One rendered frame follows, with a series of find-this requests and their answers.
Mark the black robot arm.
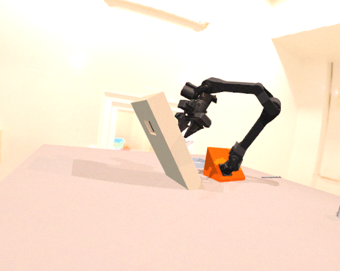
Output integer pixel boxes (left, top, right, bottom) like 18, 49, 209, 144
178, 77, 281, 176

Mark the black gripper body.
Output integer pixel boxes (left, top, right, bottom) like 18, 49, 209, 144
174, 101, 212, 128

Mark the tan flat panel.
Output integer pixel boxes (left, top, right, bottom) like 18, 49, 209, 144
131, 91, 204, 190

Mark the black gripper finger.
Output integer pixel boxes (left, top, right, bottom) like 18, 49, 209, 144
176, 117, 189, 132
184, 118, 204, 138

